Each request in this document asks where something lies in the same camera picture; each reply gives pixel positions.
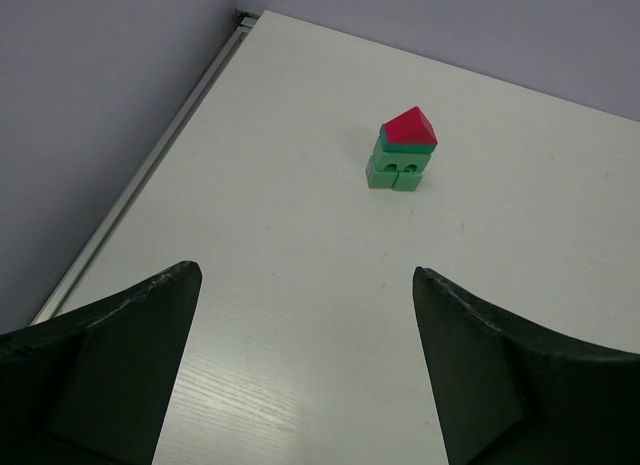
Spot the light green rectangular block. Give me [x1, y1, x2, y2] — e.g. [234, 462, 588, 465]
[372, 136, 431, 173]

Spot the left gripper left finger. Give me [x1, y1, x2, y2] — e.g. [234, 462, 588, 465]
[1, 261, 202, 464]

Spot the red triangular wood block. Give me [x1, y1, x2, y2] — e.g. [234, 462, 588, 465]
[383, 106, 438, 145]

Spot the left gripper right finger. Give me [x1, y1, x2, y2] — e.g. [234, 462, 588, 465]
[412, 267, 639, 464]

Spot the small green cube block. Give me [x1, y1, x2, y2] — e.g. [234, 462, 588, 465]
[365, 155, 398, 189]

